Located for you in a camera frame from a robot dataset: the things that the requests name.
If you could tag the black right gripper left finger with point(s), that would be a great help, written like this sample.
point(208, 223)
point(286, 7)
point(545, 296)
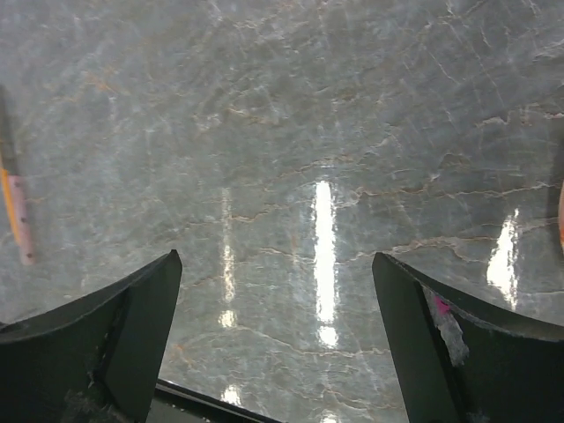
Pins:
point(95, 359)

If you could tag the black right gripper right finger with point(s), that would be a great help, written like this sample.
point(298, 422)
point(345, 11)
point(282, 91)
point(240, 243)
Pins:
point(461, 359)

